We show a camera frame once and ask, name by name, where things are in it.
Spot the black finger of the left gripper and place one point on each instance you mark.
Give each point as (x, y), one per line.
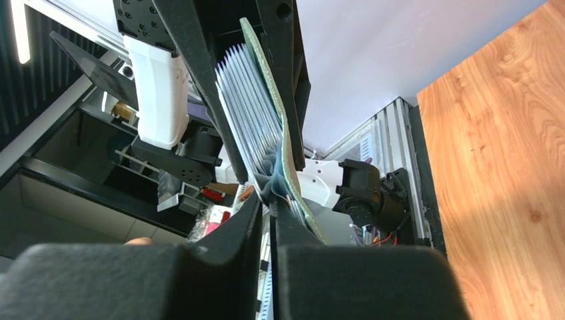
(282, 42)
(183, 24)

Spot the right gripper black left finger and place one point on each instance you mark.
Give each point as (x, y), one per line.
(214, 278)

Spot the aluminium frame rail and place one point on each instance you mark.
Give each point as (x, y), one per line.
(387, 139)

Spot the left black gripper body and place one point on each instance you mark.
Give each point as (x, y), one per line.
(219, 21)

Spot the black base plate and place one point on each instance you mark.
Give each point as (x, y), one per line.
(428, 192)

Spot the green leather card holder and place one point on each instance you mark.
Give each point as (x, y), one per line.
(255, 113)

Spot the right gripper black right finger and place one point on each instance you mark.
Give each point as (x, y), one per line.
(312, 280)

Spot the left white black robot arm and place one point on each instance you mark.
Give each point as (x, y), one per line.
(176, 133)

